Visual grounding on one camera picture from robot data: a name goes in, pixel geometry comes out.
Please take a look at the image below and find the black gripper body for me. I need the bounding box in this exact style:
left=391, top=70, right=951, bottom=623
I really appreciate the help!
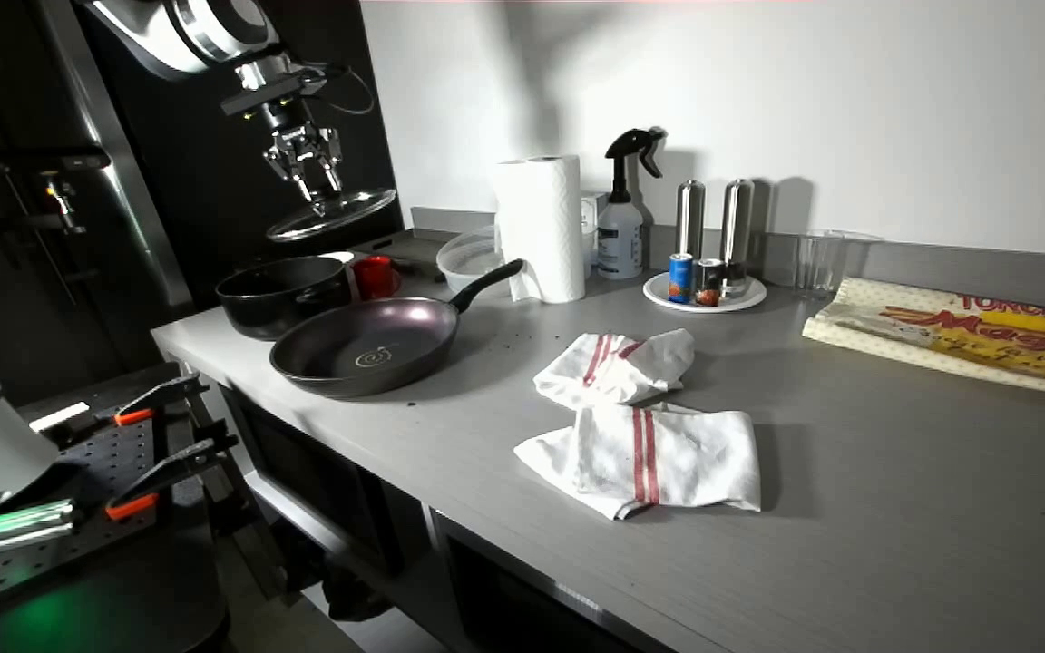
left=220, top=49, right=353, bottom=163

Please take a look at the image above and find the glass pot lid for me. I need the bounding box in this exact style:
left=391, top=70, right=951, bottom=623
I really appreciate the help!
left=262, top=185, right=403, bottom=254

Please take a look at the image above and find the black cooking pot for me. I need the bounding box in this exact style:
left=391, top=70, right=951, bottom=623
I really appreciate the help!
left=213, top=254, right=360, bottom=344

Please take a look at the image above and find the black backdrop panel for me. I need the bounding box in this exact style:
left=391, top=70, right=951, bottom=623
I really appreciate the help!
left=110, top=0, right=406, bottom=286

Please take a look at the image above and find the red cup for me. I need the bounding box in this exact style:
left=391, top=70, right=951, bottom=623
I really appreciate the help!
left=348, top=250, right=406, bottom=303

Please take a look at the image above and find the clear plastic container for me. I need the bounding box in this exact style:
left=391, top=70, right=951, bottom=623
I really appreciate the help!
left=432, top=228, right=544, bottom=308

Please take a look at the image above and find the dark frying pan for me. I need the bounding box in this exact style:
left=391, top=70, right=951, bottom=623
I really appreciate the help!
left=266, top=256, right=530, bottom=400

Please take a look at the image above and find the white paper towel roll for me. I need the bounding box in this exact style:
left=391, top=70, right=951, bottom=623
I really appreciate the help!
left=495, top=152, right=587, bottom=308

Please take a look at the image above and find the spray bottle with black trigger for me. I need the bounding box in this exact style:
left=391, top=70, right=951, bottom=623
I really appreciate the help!
left=591, top=124, right=673, bottom=286

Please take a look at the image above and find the crumpled white red-striped towel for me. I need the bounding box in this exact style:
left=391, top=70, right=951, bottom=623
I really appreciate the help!
left=530, top=326, right=698, bottom=408

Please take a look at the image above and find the grey counter cabinet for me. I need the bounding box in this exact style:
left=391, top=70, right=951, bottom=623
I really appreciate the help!
left=213, top=381, right=673, bottom=653

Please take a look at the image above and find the black perforated robot table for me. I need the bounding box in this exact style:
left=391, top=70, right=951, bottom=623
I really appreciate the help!
left=0, top=372, right=244, bottom=626

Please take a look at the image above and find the steel shaker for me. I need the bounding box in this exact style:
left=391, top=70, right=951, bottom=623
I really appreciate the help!
left=714, top=178, right=760, bottom=278
left=673, top=178, right=709, bottom=262

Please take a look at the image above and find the blue can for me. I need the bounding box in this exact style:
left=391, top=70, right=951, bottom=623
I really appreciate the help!
left=664, top=250, right=702, bottom=303

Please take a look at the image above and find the brown can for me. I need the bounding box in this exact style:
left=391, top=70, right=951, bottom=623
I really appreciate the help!
left=693, top=254, right=728, bottom=308

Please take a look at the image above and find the white plate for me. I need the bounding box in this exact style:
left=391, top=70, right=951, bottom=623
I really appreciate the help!
left=640, top=267, right=772, bottom=318

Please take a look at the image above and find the folded white red-striped towel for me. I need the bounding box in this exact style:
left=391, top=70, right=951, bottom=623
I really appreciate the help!
left=510, top=400, right=764, bottom=525

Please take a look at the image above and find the clear drinking glass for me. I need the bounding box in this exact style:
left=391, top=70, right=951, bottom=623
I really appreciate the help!
left=802, top=233, right=841, bottom=292

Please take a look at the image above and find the grey metal frame pole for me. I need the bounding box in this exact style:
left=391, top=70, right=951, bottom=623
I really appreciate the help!
left=36, top=0, right=196, bottom=313

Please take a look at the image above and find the black clamp with orange handle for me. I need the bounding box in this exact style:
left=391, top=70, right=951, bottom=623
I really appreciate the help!
left=100, top=422, right=244, bottom=525
left=58, top=372, right=213, bottom=445

